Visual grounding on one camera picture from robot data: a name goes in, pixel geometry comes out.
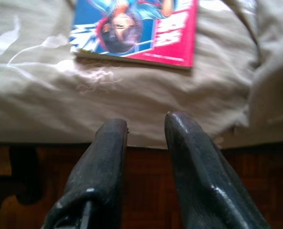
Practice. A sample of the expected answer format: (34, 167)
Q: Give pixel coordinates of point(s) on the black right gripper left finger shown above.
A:
(98, 171)

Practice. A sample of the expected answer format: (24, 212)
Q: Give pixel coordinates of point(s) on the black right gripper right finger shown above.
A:
(203, 171)

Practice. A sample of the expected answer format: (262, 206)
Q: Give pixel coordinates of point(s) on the colourful comic book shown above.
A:
(136, 28)

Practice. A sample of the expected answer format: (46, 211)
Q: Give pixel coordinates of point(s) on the grey floral bed sheet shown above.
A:
(60, 95)

